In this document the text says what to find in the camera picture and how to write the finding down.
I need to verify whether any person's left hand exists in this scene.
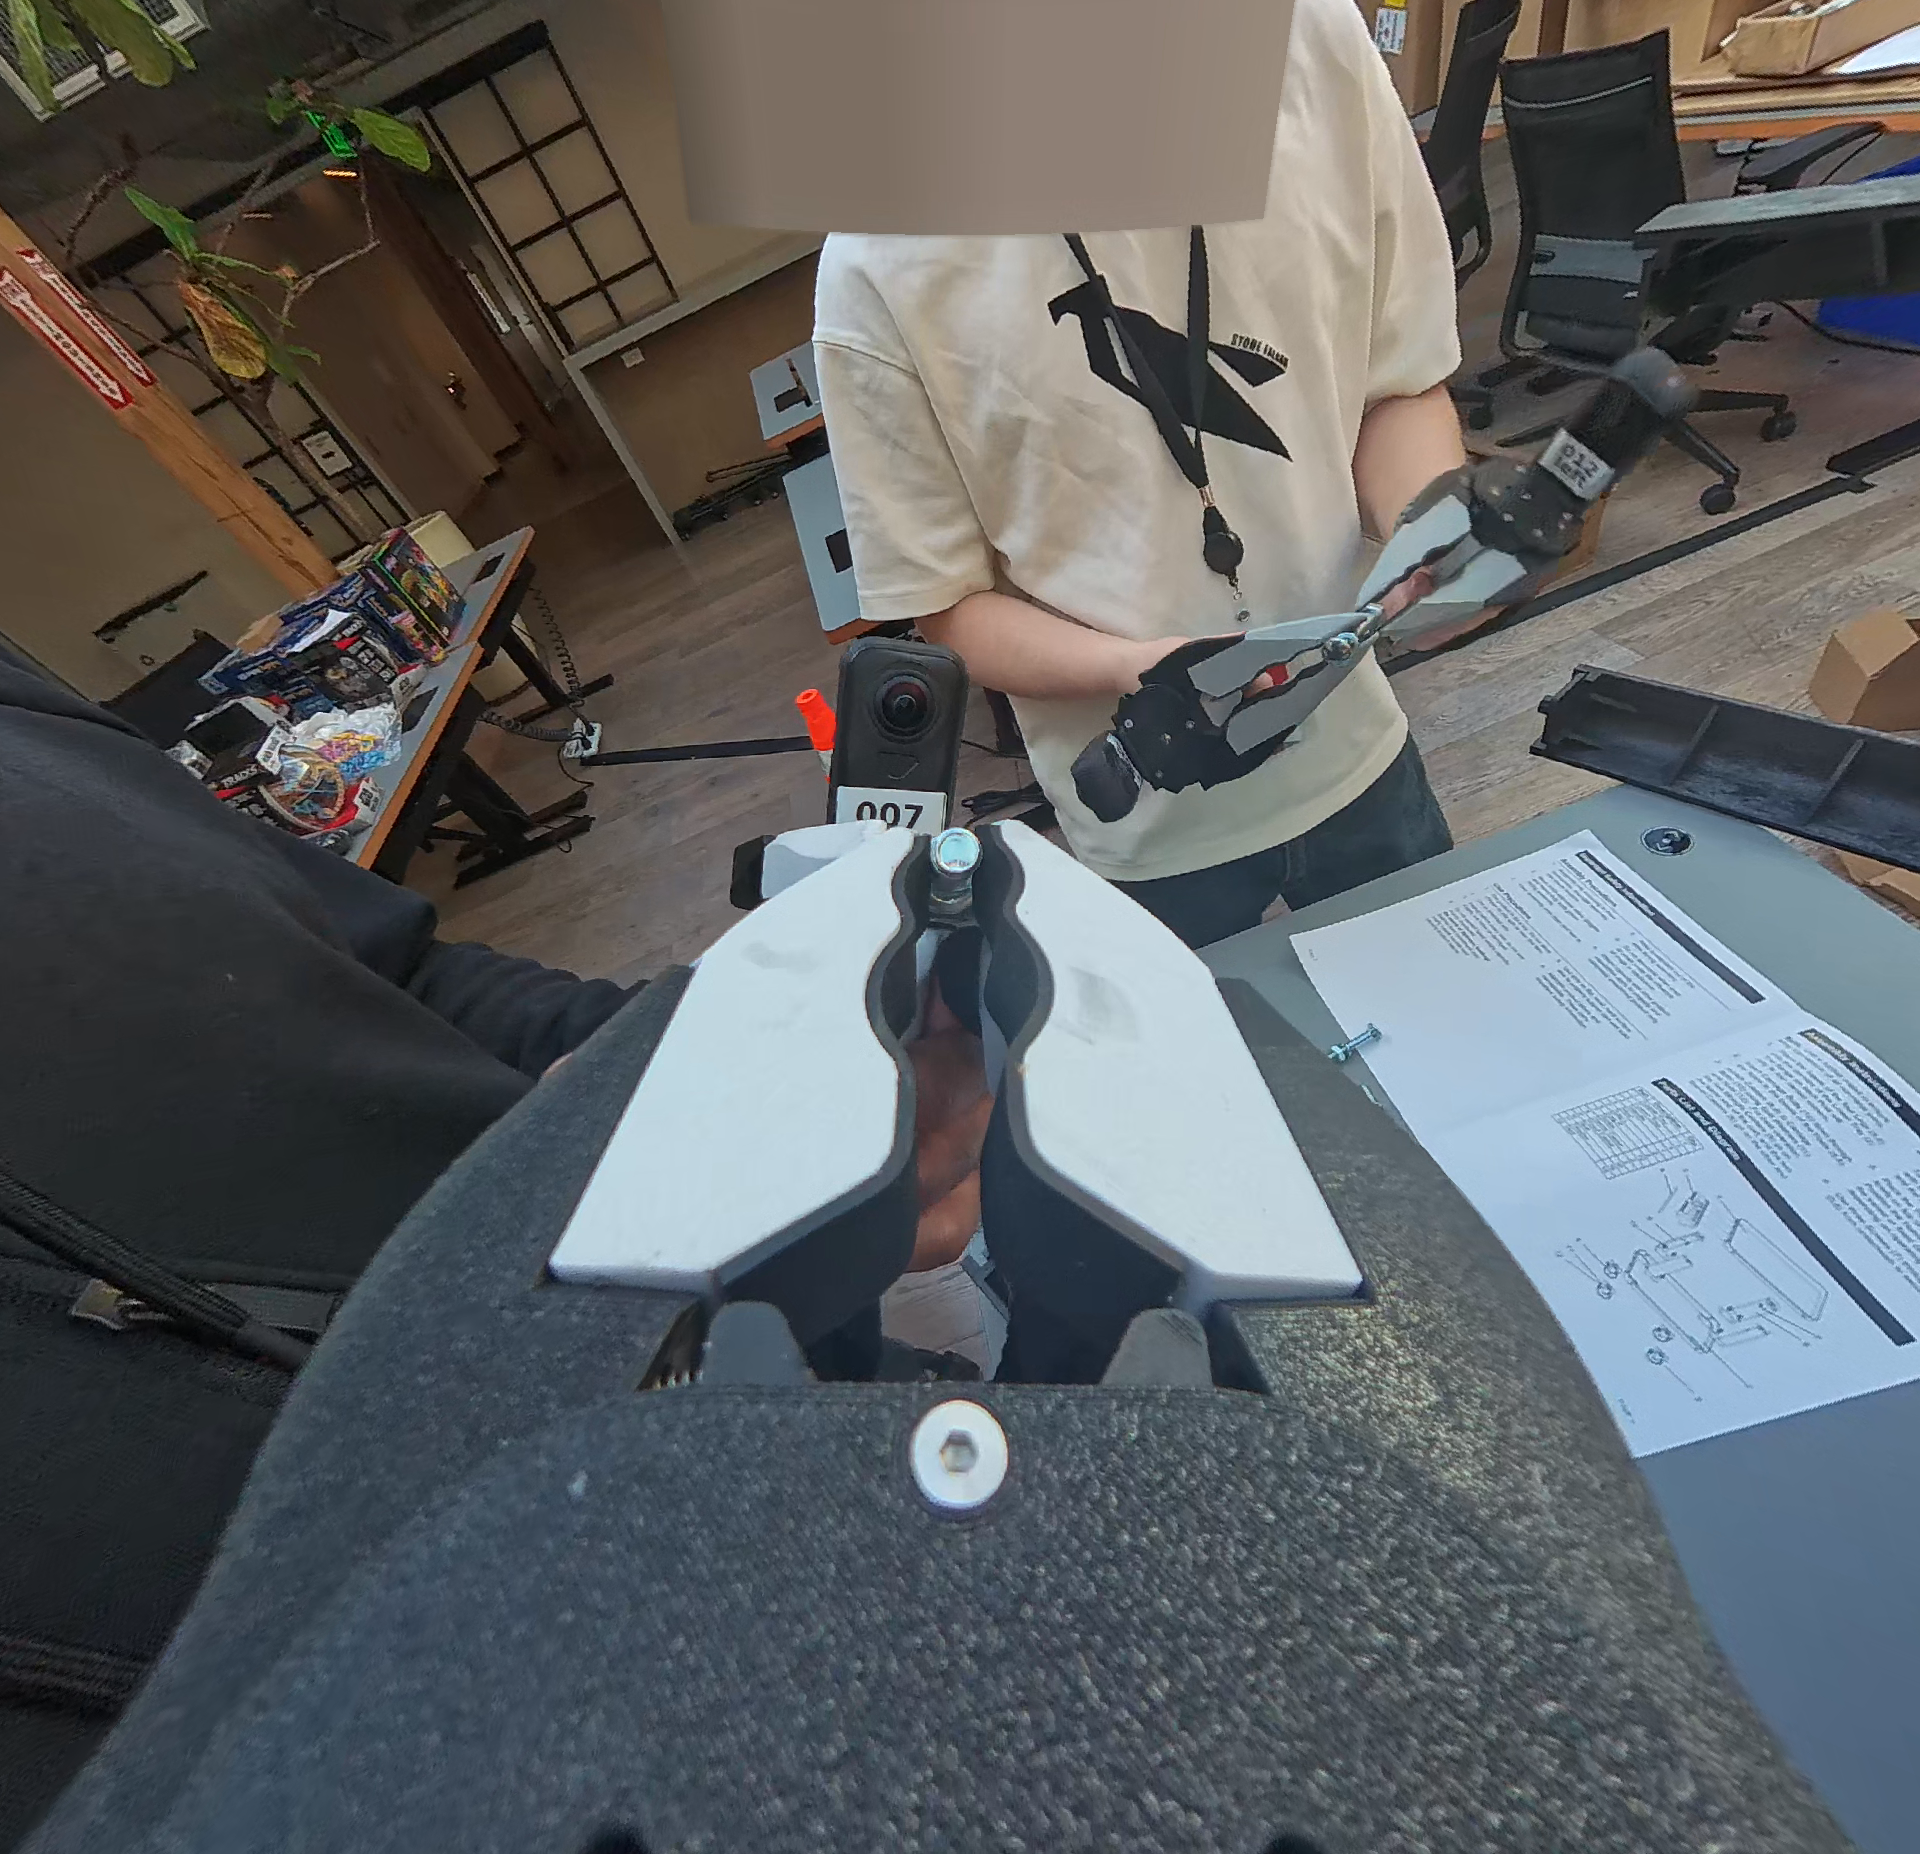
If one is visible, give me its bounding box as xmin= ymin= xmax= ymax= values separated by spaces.
xmin=906 ymin=985 xmax=995 ymax=1272

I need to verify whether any white instruction sheet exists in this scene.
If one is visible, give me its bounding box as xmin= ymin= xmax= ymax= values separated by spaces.
xmin=1290 ymin=828 xmax=1920 ymax=1462

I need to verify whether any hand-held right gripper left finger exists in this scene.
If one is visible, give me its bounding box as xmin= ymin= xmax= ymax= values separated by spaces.
xmin=545 ymin=827 xmax=921 ymax=1298

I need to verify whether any black plastic cart leg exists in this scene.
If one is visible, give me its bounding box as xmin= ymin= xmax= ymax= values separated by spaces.
xmin=1529 ymin=665 xmax=1920 ymax=876

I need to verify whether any wooden post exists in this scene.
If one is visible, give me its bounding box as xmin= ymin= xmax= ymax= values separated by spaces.
xmin=0 ymin=210 xmax=337 ymax=596

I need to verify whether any pile of toy boxes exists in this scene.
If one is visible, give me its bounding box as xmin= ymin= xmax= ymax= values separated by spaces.
xmin=163 ymin=526 xmax=467 ymax=836

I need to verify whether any black office chair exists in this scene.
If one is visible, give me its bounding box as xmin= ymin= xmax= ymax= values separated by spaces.
xmin=1501 ymin=30 xmax=1797 ymax=518
xmin=1417 ymin=0 xmax=1526 ymax=295

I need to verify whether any green leafy plant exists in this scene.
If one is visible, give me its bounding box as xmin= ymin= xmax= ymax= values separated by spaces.
xmin=0 ymin=0 xmax=437 ymax=386

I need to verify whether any grey desk with black legs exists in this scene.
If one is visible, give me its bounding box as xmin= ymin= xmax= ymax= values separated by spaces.
xmin=343 ymin=526 xmax=617 ymax=887

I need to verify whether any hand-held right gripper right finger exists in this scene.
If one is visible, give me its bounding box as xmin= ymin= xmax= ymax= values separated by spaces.
xmin=990 ymin=818 xmax=1369 ymax=1307

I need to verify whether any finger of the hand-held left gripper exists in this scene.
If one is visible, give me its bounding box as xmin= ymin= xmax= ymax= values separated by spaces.
xmin=747 ymin=818 xmax=915 ymax=902

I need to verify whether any cardboard box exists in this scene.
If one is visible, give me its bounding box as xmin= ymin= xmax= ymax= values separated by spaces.
xmin=1805 ymin=604 xmax=1920 ymax=732

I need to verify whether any red wall sign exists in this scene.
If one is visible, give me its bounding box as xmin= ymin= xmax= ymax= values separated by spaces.
xmin=0 ymin=264 xmax=159 ymax=412

